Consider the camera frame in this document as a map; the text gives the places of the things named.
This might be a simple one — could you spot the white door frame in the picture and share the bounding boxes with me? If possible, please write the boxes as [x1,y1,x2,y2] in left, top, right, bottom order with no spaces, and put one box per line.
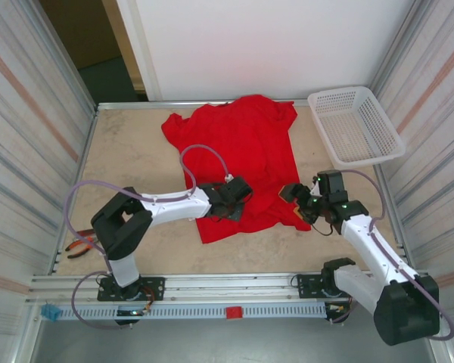
[115,0,163,102]

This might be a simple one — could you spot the red t-shirt with bear print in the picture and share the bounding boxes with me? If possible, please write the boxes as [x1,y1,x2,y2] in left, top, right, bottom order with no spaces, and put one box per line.
[160,95,313,245]

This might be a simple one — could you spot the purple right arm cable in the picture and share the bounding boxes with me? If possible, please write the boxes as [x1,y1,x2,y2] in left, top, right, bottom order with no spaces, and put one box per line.
[340,169,454,341]

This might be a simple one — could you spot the blue tape piece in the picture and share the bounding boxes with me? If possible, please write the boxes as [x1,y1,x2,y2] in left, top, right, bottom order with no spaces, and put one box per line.
[40,303,61,322]

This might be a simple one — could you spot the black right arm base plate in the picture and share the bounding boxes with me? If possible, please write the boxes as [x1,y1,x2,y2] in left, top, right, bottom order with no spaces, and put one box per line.
[295,272,340,299]

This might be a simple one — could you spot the orange-handled pliers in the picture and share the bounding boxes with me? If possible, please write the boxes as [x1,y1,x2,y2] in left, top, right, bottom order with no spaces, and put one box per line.
[65,237,99,260]

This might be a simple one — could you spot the white perforated plastic basket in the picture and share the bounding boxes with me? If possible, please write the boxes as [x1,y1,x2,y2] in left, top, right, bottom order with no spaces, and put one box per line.
[307,85,406,168]

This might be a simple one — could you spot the black controller board green light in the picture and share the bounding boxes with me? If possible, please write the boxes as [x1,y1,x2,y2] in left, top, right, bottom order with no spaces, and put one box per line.
[115,308,141,327]

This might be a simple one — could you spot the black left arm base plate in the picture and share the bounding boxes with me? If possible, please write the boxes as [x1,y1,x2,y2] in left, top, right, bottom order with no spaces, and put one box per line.
[97,276,166,303]

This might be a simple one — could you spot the white wire connector cluster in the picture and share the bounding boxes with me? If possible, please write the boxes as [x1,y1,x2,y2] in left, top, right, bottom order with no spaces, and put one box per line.
[325,302,352,324]

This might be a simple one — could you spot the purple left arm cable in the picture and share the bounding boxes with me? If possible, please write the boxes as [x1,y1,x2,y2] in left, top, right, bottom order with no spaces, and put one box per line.
[66,144,232,330]

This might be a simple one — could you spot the white slotted cable duct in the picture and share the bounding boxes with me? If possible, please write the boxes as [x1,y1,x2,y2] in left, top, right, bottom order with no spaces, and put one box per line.
[62,304,328,321]

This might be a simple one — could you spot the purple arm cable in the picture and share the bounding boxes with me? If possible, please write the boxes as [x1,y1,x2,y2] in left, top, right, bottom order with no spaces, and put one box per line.
[340,169,454,341]
[66,144,232,330]

